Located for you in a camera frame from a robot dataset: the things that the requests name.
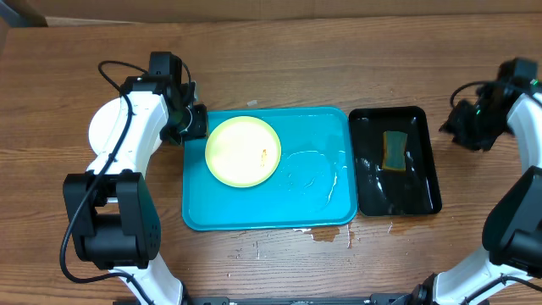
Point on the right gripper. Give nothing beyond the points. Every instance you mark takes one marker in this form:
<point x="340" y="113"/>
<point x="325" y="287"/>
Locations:
<point x="457" y="128"/>

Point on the light green plate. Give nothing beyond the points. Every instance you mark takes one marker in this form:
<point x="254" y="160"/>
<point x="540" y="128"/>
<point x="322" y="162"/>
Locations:
<point x="243" y="151"/>

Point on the teal plastic tray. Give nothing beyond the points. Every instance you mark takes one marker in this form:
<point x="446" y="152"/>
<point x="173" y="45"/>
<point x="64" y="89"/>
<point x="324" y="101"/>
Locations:
<point x="314" y="184"/>

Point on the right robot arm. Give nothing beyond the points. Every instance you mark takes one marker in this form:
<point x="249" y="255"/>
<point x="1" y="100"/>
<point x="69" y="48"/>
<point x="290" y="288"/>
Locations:
<point x="510" y="252"/>

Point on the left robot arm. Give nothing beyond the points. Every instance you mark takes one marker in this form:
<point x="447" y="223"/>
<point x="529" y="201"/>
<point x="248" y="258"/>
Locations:
<point x="114" y="229"/>

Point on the white plate front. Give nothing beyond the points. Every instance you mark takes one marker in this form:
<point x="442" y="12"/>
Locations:
<point x="103" y="127"/>

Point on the black rectangular water tray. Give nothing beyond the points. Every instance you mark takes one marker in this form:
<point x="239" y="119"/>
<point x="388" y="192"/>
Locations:
<point x="383" y="192"/>

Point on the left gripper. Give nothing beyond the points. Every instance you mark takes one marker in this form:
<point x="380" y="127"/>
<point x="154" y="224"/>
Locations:
<point x="201" y="112"/>

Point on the green and yellow sponge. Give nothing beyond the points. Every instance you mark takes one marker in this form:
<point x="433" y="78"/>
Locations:
<point x="394" y="147"/>

